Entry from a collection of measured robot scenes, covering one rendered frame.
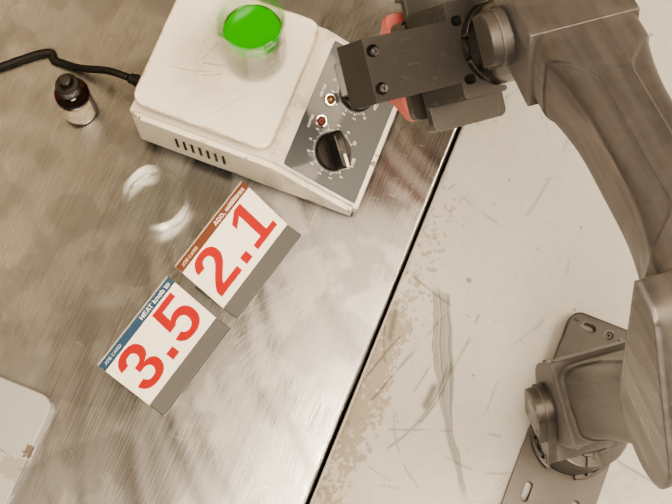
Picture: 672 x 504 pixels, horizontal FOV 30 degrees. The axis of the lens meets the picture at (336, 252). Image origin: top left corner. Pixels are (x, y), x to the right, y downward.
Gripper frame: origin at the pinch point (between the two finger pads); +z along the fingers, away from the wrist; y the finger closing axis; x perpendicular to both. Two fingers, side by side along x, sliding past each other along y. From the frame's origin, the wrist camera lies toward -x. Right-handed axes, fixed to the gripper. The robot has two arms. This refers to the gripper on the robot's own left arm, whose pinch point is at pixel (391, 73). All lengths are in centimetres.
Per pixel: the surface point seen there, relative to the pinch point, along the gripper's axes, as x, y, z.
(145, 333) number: -20.6, 15.4, 12.4
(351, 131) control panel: -0.7, 3.7, 7.0
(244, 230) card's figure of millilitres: -10.4, 9.5, 11.3
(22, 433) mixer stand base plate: -31.1, 20.8, 17.4
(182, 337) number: -17.6, 16.7, 12.7
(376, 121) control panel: 1.9, 3.4, 7.1
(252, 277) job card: -10.5, 13.5, 12.0
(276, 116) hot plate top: -7.6, 1.0, 6.0
